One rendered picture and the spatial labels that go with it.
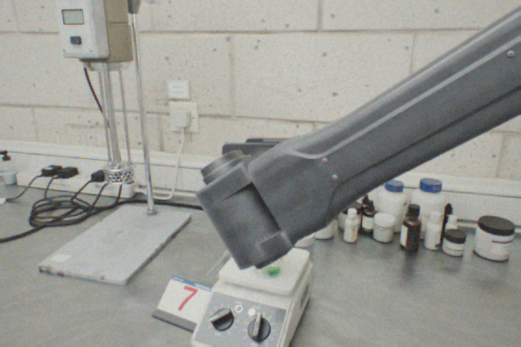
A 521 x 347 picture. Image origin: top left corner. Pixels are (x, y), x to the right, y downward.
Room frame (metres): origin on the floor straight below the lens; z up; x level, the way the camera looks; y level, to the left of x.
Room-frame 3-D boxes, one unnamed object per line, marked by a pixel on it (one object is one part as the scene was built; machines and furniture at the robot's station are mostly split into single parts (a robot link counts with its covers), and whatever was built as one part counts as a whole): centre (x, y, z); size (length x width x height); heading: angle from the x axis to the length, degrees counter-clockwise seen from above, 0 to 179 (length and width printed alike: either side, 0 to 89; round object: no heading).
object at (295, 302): (0.52, 0.00, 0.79); 0.22 x 0.13 x 0.08; 159
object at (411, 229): (0.75, -0.32, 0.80); 0.04 x 0.04 x 0.10
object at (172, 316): (0.53, 0.13, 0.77); 0.09 x 0.06 x 0.04; 64
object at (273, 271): (0.52, -0.01, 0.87); 0.06 x 0.05 x 0.08; 98
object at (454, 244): (0.72, -0.41, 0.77); 0.04 x 0.04 x 0.04
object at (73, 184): (1.08, 0.56, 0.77); 0.40 x 0.06 x 0.04; 75
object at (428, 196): (0.81, -0.38, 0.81); 0.07 x 0.07 x 0.13
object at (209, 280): (0.61, 0.10, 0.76); 0.06 x 0.06 x 0.02
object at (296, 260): (0.55, -0.01, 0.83); 0.12 x 0.12 x 0.01; 69
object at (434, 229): (0.74, -0.37, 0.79); 0.03 x 0.03 x 0.08
